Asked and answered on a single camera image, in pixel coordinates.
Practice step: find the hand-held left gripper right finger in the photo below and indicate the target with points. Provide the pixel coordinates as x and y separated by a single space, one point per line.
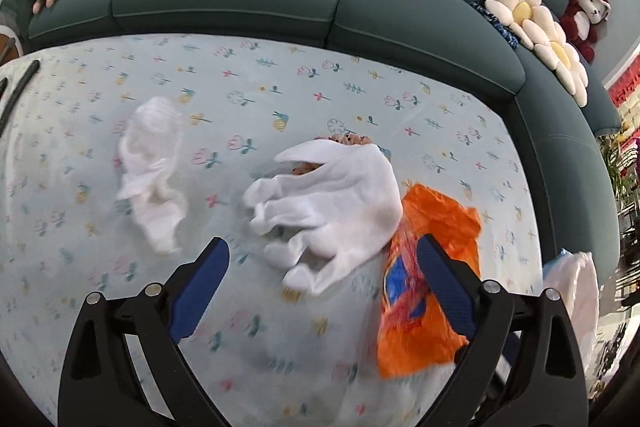
445 287

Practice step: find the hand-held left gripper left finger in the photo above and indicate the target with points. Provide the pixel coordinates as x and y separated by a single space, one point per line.
200 292

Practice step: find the orange plastic bag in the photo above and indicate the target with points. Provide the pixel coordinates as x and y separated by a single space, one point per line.
440 217

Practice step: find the white bag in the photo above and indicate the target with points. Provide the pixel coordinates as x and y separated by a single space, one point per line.
575 287

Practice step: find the white cloth glove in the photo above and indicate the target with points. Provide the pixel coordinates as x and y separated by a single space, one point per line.
345 202

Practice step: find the crumpled white tissue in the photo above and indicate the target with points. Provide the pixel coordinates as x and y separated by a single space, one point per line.
150 167

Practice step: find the small brown toy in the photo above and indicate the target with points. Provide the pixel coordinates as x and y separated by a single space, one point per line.
350 140

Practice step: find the dark shelf rack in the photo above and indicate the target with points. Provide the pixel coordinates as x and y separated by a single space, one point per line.
631 252

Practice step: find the green potted plant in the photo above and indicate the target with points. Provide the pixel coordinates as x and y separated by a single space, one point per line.
620 157

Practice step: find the floral light blue tablecloth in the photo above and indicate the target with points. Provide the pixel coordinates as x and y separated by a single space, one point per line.
300 97

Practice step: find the blue knitted cloth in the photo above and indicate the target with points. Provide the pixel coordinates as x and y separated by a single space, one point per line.
495 24

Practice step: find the dark red plush bear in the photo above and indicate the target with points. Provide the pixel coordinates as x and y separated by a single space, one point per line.
580 27

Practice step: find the round wooden stool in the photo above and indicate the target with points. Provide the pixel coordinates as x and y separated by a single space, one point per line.
7 44

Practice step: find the red wall decoration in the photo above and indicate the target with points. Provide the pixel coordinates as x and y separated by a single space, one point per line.
625 89

